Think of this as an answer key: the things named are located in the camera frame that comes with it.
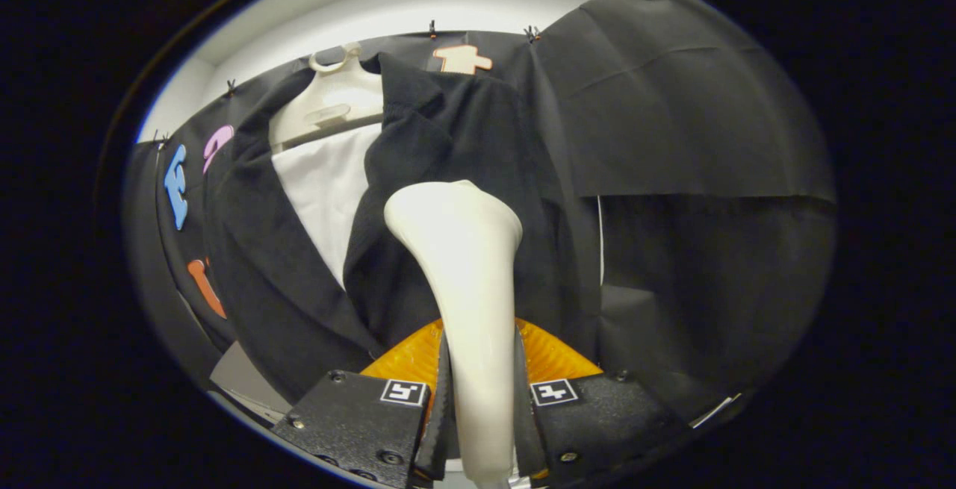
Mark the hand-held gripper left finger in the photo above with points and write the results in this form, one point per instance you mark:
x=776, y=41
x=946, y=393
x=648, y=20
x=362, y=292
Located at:
x=441, y=437

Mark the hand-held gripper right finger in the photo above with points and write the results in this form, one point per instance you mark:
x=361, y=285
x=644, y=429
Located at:
x=523, y=429

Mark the white garment steamer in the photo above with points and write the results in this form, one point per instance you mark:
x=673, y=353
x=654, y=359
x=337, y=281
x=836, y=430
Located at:
x=463, y=265

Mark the black jacket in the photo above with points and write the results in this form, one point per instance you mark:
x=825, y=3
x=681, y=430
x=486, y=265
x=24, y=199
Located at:
x=448, y=138

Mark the grey topped white cabinet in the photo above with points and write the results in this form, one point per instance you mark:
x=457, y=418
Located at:
x=243, y=381

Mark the white plastic hanger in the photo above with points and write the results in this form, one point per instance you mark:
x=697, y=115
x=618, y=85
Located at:
x=336, y=97

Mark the black backdrop cloth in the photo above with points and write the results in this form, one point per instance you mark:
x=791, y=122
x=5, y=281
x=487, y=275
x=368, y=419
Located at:
x=709, y=101

